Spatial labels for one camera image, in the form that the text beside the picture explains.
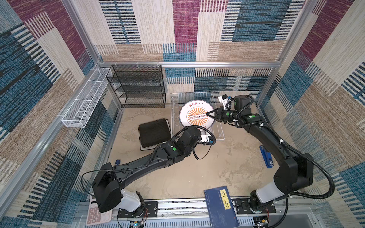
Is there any blue flat box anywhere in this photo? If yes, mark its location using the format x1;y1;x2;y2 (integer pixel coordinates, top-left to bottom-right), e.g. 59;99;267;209
259;145;274;168

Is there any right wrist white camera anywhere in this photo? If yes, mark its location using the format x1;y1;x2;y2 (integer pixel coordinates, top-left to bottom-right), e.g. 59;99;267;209
218;94;233;110

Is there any white wire wall basket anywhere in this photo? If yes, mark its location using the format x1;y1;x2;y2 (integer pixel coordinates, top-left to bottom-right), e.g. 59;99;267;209
62;68;109;128

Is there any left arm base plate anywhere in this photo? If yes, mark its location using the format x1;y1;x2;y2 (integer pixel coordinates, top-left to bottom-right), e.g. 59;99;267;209
117;201;158;219

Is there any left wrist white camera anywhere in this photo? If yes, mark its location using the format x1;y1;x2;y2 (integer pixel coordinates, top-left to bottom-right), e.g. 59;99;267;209
199;135;216;145

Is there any pink calculator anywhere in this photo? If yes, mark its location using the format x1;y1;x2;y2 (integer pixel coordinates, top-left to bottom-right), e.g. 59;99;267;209
86;196;112;227

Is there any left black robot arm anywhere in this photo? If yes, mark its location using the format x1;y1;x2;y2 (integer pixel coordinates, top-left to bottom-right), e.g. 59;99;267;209
92;125;216;217

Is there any aluminium front rail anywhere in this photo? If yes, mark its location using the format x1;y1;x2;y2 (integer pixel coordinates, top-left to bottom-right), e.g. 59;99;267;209
71;195;314;228

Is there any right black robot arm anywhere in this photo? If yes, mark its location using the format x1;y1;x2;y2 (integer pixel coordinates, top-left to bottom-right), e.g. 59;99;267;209
207;95;335;213

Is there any wrist white camera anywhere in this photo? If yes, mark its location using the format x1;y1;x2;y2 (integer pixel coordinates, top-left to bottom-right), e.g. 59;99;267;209
199;135;216;145
218;94;233;110

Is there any white wire dish rack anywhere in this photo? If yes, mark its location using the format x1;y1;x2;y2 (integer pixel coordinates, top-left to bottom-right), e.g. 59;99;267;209
170;92;226;142

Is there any blue book yellow label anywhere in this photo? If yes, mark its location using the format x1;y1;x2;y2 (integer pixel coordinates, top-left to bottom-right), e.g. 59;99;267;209
203;186;239;228

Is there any black mesh shelf rack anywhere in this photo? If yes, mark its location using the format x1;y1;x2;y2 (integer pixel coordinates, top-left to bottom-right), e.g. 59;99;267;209
106;65;166;108

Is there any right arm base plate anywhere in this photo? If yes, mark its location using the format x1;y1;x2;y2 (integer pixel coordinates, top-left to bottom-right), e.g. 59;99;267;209
231;198;277;214

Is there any black square plate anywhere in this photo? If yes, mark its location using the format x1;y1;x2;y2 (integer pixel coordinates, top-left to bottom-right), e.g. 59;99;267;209
138;118;172;151

